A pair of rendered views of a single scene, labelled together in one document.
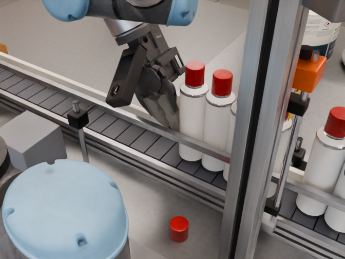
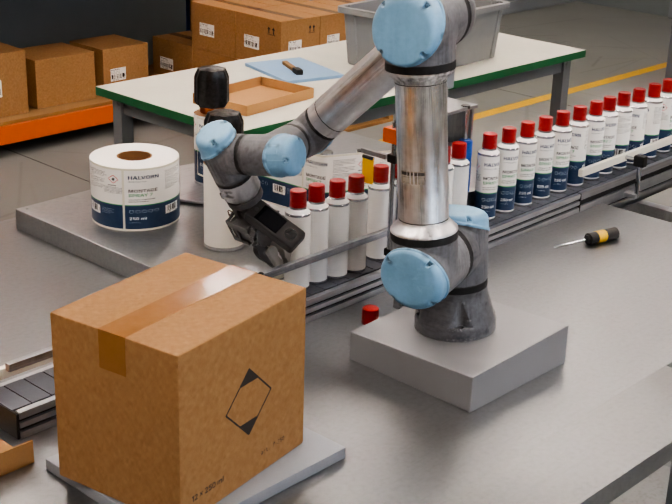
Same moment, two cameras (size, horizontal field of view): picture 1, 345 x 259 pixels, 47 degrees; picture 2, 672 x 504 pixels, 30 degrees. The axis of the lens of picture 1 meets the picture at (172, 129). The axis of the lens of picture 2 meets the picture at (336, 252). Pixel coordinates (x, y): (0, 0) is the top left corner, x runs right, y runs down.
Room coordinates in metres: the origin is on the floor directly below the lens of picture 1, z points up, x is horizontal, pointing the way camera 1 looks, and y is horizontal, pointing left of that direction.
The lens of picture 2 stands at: (0.11, 2.24, 1.86)
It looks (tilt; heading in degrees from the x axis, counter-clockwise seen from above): 21 degrees down; 280
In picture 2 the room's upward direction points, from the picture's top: 2 degrees clockwise
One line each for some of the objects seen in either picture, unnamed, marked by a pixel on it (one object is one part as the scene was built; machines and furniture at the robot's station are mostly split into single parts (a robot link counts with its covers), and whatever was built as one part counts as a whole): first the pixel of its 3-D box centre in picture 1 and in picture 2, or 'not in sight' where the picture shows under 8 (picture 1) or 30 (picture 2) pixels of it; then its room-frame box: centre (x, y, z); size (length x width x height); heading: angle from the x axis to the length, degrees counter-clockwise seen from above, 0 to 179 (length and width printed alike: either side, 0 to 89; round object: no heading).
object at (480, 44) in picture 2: not in sight; (423, 32); (0.62, -2.55, 0.91); 0.60 x 0.40 x 0.22; 60
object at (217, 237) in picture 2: not in sight; (224, 179); (0.79, -0.23, 1.03); 0.09 x 0.09 x 0.30
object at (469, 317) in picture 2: not in sight; (455, 300); (0.25, 0.11, 0.95); 0.15 x 0.15 x 0.10
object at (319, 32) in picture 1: (301, 24); (135, 186); (1.03, -0.36, 0.95); 0.20 x 0.20 x 0.14
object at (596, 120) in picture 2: not in sight; (593, 139); (0.00, -0.94, 0.98); 0.05 x 0.05 x 0.20
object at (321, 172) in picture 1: (324, 164); (379, 211); (0.45, -0.24, 0.98); 0.05 x 0.05 x 0.20
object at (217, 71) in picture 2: not in sight; (212, 125); (0.92, -0.61, 1.04); 0.09 x 0.09 x 0.29
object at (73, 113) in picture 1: (88, 129); not in sight; (0.62, 0.17, 0.91); 0.07 x 0.03 x 0.17; 147
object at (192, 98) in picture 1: (193, 113); (297, 238); (0.58, -0.04, 0.98); 0.05 x 0.05 x 0.20
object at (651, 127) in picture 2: not in sight; (650, 120); (-0.16, -1.18, 0.98); 0.05 x 0.05 x 0.20
